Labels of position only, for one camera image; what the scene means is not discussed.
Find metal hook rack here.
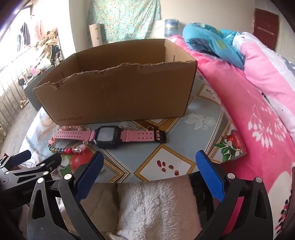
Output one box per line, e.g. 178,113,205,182
257,26,276,35

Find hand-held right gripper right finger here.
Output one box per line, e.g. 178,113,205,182
195,150,273,240

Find dark red door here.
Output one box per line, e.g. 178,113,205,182
252,8,279,51

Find white fleece cloth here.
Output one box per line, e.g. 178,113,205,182
79,175,203,240

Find light pink patterned duvet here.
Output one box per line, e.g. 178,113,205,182
232,31,295,120

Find green floral hanging cloth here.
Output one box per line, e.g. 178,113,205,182
86,0,160,41

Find spoked wheel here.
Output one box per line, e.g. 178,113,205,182
49,45,64,66

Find brown cardboard box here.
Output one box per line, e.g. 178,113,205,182
33,38,198,124

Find beige rolled mat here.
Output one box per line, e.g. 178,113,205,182
89,23,103,47

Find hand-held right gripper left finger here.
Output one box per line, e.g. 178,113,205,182
26,151,105,240

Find pile of household clutter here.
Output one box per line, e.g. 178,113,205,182
34,26,58,67

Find hanging clothes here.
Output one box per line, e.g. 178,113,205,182
16,22,31,46

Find blue patterned blanket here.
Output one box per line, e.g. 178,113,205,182
183,23,246,71

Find grey cabinet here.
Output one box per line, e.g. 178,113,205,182
23,65,57,104

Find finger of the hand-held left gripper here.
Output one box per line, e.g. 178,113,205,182
9,153,63,185
0,150,32,172

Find black wristwatch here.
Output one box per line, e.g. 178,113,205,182
53,125,167,149

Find pink floral quilt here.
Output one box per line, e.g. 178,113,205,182
167,35,295,231

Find multicoloured bead bracelet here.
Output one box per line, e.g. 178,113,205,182
48,137,89,155

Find blue water jug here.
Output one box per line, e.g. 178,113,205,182
164,19,180,38

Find pink bead bracelet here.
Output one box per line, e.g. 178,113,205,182
57,125,83,132

